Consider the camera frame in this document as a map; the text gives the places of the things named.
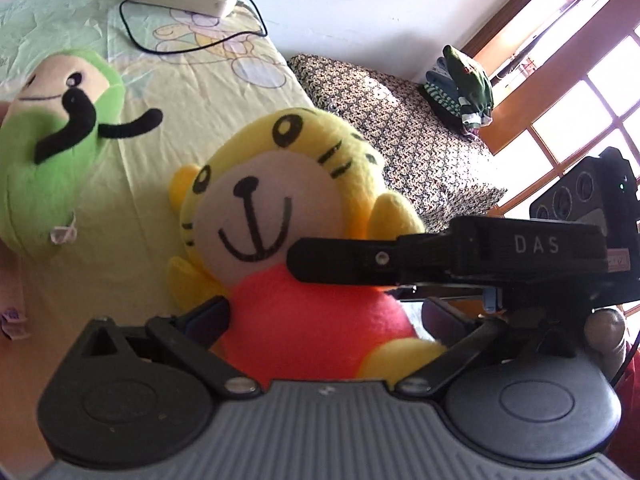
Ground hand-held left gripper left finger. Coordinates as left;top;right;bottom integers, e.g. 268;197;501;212
82;296;264;402

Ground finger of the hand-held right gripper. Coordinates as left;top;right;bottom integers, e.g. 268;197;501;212
286;235;416;288

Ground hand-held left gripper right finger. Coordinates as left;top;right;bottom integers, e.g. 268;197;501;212
396;296;581;397

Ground yellow tiger plush toy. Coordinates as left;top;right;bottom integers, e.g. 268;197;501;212
166;106;448;381

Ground pink plush toy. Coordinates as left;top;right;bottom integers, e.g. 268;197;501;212
0;255;31;343

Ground green plush toy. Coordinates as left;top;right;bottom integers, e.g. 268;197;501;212
0;49;165;261

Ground person's right hand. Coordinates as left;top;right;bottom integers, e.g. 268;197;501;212
584;308;629;377

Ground striped folded clothes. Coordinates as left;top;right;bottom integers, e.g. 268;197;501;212
424;57;485;142

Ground green folded garment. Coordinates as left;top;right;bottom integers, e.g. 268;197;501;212
442;45;496;117

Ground cartoon printed bed sheet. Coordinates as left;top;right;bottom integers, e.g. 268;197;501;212
0;0;321;401

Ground wooden window frame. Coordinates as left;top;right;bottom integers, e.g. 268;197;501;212
460;0;640;221

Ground black power cable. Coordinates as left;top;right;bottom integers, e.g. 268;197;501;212
119;0;271;56

